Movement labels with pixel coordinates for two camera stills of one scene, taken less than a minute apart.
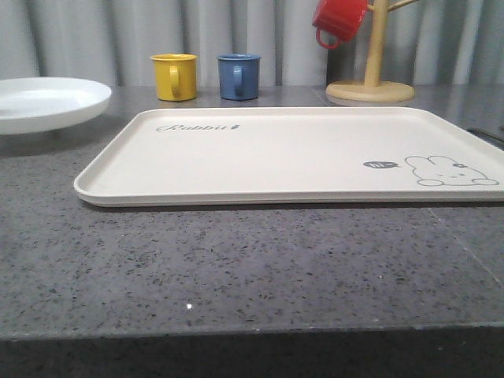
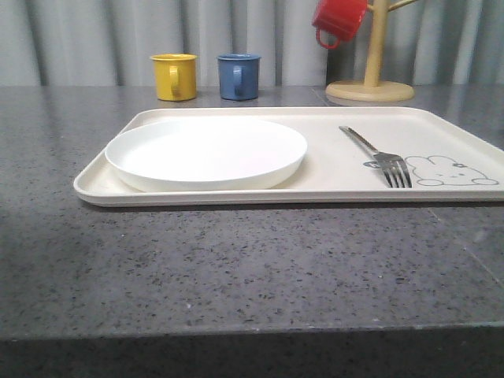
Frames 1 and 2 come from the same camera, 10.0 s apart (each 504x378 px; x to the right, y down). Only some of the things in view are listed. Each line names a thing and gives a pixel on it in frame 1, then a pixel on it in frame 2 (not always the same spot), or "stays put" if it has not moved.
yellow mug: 176,76 stays put
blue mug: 239,76 stays put
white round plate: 35,105 to 205,154
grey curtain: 430,42 stays put
